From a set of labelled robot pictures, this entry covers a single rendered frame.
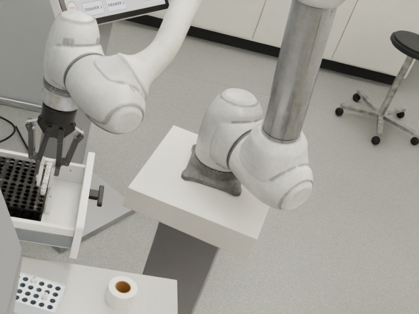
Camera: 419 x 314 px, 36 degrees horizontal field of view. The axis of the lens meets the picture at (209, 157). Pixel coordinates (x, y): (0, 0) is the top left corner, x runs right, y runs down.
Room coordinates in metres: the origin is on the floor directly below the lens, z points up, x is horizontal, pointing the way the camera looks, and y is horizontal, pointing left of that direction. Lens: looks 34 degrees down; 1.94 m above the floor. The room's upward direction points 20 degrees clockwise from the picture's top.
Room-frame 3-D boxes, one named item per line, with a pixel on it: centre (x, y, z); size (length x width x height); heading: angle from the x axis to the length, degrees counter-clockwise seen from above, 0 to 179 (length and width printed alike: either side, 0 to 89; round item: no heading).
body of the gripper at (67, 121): (1.16, 0.35, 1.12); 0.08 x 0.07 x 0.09; 104
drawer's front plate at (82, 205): (1.20, 0.26, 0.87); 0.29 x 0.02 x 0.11; 15
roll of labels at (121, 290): (1.05, 0.09, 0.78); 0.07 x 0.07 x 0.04
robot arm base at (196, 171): (1.60, -0.03, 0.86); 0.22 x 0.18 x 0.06; 0
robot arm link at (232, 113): (1.57, -0.03, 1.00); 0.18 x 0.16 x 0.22; 46
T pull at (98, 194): (1.21, 0.23, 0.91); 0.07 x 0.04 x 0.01; 15
